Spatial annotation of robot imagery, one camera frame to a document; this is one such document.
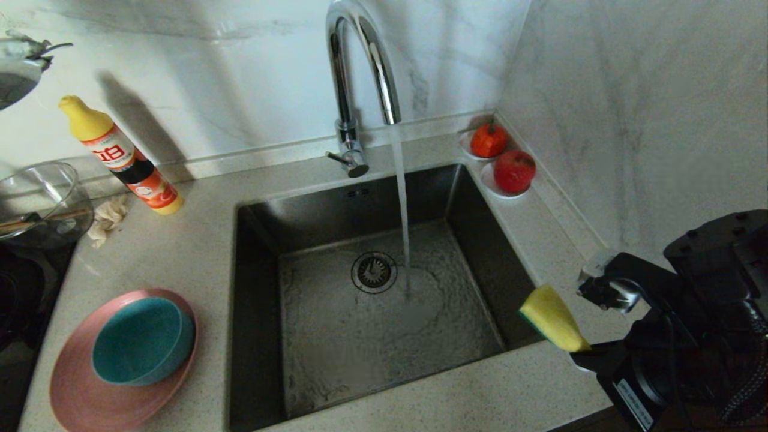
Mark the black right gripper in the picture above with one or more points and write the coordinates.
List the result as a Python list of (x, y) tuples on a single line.
[(720, 264)]

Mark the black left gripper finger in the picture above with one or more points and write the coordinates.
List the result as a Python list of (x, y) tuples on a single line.
[(24, 48)]

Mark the yellow green sponge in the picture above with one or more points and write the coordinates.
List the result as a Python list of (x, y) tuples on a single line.
[(552, 318)]

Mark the yellow capped dish soap bottle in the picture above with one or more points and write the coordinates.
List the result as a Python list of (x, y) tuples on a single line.
[(127, 161)]

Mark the teal bowl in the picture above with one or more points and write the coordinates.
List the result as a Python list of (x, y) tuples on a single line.
[(143, 342)]

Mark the chrome gooseneck faucet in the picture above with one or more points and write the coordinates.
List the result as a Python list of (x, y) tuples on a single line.
[(346, 90)]

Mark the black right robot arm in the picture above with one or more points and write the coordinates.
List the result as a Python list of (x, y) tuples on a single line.
[(747, 414)]

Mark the stainless steel sink basin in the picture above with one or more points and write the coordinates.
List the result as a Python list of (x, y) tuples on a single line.
[(372, 360)]

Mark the clear glass bowl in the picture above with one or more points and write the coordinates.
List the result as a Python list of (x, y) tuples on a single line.
[(41, 189)]

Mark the brown wooden stick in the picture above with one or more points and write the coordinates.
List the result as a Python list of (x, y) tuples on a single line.
[(36, 223)]

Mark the red apple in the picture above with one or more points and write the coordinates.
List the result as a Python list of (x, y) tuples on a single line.
[(514, 171)]

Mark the small white dish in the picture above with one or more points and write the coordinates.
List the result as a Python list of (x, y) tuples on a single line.
[(486, 180), (464, 147)]

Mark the crumpled beige tissue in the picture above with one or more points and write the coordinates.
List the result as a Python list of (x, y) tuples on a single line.
[(108, 219)]

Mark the round metal drain strainer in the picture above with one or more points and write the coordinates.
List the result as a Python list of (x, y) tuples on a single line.
[(374, 272)]

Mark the clear running water stream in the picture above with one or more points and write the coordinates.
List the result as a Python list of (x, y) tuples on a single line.
[(401, 180)]

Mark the black stove top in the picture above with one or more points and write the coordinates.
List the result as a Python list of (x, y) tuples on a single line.
[(24, 300)]

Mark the pink plate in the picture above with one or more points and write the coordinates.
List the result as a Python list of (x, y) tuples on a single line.
[(75, 408)]

